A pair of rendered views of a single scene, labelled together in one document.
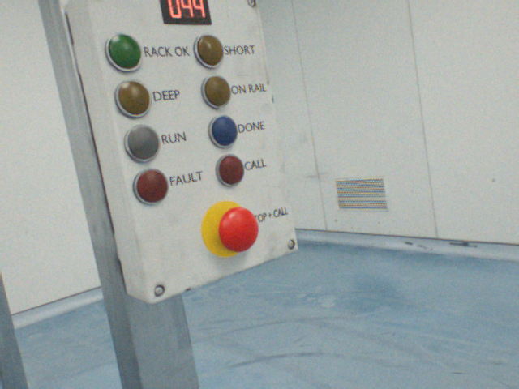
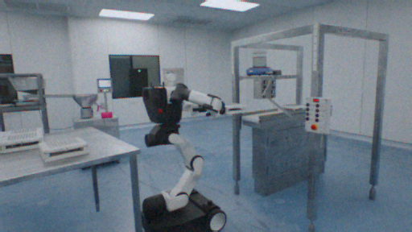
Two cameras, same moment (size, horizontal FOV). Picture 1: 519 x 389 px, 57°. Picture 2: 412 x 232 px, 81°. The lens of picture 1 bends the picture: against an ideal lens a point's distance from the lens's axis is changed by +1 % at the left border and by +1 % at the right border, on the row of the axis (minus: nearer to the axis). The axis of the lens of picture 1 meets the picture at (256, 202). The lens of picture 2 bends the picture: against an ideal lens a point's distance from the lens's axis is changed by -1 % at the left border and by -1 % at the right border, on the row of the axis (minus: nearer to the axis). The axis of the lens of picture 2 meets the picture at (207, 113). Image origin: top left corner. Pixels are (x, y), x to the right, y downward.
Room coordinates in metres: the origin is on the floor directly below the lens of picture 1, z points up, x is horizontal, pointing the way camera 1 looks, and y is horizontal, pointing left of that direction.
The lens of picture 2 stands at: (-0.23, -1.78, 1.35)
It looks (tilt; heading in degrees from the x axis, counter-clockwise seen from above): 8 degrees down; 94
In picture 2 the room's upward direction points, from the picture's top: 2 degrees counter-clockwise
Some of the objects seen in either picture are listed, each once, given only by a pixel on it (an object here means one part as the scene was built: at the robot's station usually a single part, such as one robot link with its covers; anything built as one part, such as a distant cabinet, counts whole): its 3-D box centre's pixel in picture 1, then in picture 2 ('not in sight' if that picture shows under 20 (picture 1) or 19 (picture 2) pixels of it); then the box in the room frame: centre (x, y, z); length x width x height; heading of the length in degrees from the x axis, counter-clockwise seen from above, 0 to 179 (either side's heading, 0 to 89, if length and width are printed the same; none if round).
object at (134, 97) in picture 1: (134, 97); not in sight; (0.39, 0.08, 1.09); 0.03 x 0.01 x 0.03; 127
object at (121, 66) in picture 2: not in sight; (136, 76); (-2.66, 4.87, 1.43); 1.38 x 0.01 x 1.16; 35
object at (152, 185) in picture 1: (152, 186); not in sight; (0.39, 0.08, 1.02); 0.03 x 0.01 x 0.03; 127
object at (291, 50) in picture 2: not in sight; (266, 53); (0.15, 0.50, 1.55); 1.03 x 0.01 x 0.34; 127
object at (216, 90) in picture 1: (216, 91); not in sight; (0.44, 0.02, 1.09); 0.03 x 0.01 x 0.03; 127
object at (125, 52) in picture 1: (125, 51); not in sight; (0.39, 0.08, 1.12); 0.03 x 0.01 x 0.03; 127
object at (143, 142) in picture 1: (143, 143); not in sight; (0.39, 0.08, 1.05); 0.03 x 0.01 x 0.03; 127
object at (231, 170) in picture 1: (231, 170); not in sight; (0.44, 0.02, 1.02); 0.03 x 0.01 x 0.03; 127
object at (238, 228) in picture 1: (229, 228); not in sight; (0.43, 0.03, 0.96); 0.04 x 0.04 x 0.04; 37
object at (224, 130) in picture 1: (224, 130); not in sight; (0.44, 0.02, 1.05); 0.03 x 0.01 x 0.03; 127
